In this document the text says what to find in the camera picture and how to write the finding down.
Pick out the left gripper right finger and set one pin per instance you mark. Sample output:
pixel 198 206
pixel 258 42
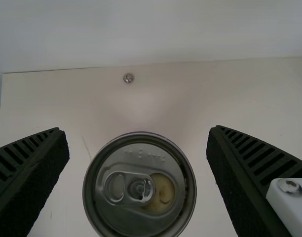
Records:
pixel 244 177

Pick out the purple can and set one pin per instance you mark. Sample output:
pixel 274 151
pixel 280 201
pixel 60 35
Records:
pixel 138 187

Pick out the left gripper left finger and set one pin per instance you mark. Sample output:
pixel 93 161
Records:
pixel 25 177

